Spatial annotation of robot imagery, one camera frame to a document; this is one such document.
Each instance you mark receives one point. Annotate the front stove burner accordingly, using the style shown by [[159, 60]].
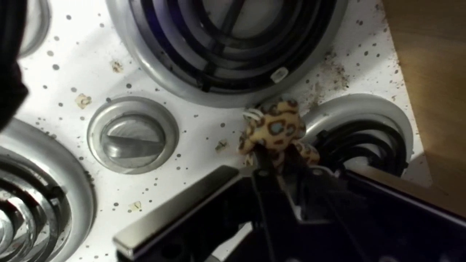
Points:
[[360, 127]]

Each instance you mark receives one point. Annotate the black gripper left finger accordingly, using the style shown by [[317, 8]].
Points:
[[215, 220]]

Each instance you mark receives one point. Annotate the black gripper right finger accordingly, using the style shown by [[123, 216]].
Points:
[[355, 219]]

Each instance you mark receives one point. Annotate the middle stove burner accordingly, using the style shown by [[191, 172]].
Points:
[[47, 200]]

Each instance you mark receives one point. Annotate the leopard print plush toy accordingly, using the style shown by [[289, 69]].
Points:
[[276, 129]]

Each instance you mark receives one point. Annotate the back stove burner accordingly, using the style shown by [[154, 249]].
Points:
[[228, 53]]

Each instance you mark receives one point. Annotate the grey stove knob upper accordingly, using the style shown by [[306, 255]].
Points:
[[133, 134]]

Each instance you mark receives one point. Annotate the white speckled toy countertop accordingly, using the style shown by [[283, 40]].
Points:
[[84, 65]]

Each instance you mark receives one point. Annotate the stove burner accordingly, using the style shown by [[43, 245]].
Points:
[[360, 127], [228, 53], [47, 200]]

